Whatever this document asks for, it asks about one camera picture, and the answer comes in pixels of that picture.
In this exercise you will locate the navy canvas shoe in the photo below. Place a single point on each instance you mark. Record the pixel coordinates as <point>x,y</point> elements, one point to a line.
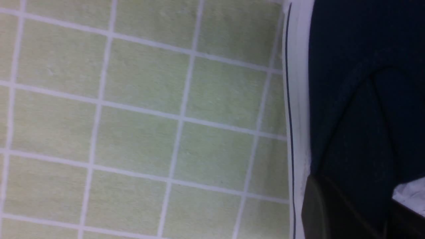
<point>354,95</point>

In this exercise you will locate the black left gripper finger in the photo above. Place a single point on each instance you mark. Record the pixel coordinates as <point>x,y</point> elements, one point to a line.
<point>327,214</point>

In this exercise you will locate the green checked tablecloth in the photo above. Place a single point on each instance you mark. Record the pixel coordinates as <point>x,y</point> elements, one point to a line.
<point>143,119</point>

